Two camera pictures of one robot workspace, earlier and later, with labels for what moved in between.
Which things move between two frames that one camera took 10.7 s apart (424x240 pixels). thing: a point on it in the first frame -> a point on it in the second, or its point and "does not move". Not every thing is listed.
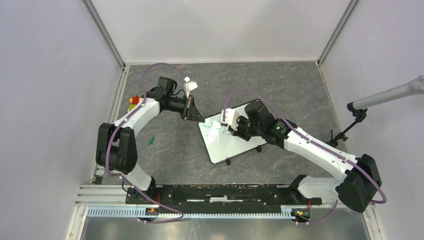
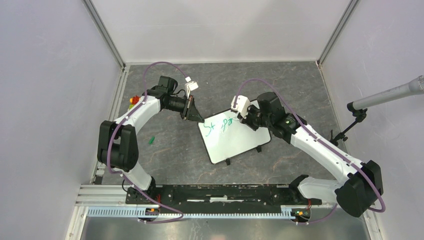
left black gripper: [190, 111] does not move
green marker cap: [151, 140] does not move
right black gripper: [238, 132] -> [247, 120]
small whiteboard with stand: [221, 144] does not move
